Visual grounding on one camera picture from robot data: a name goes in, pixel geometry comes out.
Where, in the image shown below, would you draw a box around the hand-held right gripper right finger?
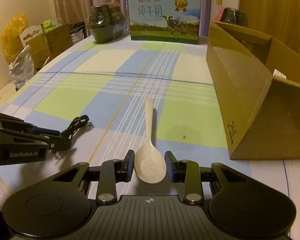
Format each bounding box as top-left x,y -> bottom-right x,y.
164,151 -> 257,205

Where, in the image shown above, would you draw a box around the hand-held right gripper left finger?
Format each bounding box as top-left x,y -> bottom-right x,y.
44,150 -> 135,205

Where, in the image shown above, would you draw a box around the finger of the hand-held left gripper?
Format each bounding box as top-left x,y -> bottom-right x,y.
0,109 -> 61,136
0,126 -> 72,153

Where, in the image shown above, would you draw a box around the cream plastic spoon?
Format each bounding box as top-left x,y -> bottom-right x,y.
135,98 -> 167,184

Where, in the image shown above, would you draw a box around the black cable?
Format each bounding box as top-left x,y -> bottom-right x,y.
48,115 -> 91,153

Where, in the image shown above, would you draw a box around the brown cardboard box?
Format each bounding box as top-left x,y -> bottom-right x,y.
205,21 -> 300,161

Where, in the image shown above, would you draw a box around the checkered cloth desktop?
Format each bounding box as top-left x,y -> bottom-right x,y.
0,36 -> 300,205

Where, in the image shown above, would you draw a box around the cream side bench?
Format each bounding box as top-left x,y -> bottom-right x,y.
0,84 -> 18,114

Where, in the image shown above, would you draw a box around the silver printed bag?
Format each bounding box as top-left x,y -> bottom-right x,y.
8,44 -> 37,90

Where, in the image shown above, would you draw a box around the yellow plastic bag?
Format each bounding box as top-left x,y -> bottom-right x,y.
0,14 -> 28,61

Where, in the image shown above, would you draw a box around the brown cardboard carton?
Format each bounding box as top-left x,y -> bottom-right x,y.
27,24 -> 72,64

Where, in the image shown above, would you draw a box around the green tissue pack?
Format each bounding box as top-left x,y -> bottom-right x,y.
41,18 -> 63,30

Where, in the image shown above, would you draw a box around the dark wrapped pot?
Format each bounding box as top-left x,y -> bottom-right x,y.
87,1 -> 127,43

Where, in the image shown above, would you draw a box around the blue milk carton box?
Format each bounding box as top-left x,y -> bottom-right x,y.
127,0 -> 203,45

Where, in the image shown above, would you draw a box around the dark pot with red lid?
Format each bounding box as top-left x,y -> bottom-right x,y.
213,6 -> 249,29

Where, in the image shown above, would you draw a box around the wooden door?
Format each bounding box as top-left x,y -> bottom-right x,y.
238,0 -> 300,63

